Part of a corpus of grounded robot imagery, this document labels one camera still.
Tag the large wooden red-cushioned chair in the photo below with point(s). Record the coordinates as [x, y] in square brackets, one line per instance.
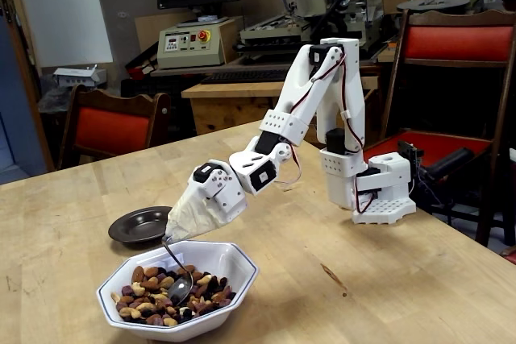
[455, 42]

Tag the white octagonal bowl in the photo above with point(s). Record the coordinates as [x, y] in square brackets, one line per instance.
[225, 257]

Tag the black round turntable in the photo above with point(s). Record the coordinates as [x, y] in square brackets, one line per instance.
[433, 5]

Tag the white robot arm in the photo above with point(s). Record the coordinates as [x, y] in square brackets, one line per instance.
[346, 90]

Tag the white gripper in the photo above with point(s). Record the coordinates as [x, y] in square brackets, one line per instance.
[224, 197]

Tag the small wooden red-cushioned chair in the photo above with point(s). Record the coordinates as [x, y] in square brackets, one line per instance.
[109, 130]

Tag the dark brown dish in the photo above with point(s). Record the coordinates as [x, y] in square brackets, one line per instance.
[137, 225]

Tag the beige control box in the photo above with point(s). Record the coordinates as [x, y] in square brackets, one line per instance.
[189, 50]

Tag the beige masking tape wrap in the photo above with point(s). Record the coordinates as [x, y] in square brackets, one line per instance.
[189, 215]

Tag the black cylinder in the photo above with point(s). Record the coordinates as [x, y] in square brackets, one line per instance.
[449, 162]

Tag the wooden workbench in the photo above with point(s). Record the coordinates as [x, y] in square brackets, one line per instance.
[225, 112]

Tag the black keyboard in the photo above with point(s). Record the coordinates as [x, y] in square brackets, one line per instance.
[250, 77]

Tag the white router box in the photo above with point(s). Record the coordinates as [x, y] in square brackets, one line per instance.
[78, 76]

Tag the mixed nuts pile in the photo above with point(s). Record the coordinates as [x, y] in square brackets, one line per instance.
[149, 279]

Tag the black circuit board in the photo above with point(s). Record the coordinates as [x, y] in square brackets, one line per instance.
[411, 152]

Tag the grey board panel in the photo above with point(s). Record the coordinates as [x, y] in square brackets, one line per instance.
[125, 17]

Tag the bent metal spoon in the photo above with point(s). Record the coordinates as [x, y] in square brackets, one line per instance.
[179, 289]

